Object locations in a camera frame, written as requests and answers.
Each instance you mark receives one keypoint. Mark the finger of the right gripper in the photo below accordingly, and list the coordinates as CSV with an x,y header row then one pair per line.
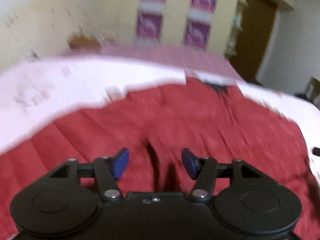
x,y
316,151

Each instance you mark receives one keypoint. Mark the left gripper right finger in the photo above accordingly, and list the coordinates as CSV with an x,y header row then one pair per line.
x,y
203,171

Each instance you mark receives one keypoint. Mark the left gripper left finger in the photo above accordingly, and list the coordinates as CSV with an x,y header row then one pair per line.
x,y
107,170

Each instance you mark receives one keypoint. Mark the red quilted down jacket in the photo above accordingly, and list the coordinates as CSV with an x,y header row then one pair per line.
x,y
155,125

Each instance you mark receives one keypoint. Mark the wooden chair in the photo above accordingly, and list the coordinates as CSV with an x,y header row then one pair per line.
x,y
311,93

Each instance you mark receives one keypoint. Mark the pink checked bed sheet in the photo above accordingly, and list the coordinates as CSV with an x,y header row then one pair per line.
x,y
177,56

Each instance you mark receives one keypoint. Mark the pink floral bed quilt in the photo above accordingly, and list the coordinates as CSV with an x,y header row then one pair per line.
x,y
34,93

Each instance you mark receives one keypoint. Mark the orange patterned pillow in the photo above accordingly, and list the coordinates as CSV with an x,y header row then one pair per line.
x,y
80,42

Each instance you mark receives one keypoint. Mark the lower right purple poster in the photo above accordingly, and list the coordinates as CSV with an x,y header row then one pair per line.
x,y
197,34

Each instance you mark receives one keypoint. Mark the lower left purple poster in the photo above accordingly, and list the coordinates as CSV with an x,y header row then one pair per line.
x,y
149,26

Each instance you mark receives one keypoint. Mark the brown wooden door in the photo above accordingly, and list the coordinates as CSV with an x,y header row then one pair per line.
x,y
257,24

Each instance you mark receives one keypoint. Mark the cream wardrobe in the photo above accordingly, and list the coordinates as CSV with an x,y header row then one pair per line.
x,y
120,21

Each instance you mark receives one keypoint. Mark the cream curved headboard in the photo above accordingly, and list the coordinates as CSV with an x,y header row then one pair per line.
x,y
41,28

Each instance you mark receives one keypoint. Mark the cream corner shelf unit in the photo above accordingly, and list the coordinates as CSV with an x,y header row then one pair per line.
x,y
236,28

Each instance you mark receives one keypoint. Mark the upper right purple poster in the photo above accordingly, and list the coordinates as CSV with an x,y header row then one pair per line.
x,y
201,10

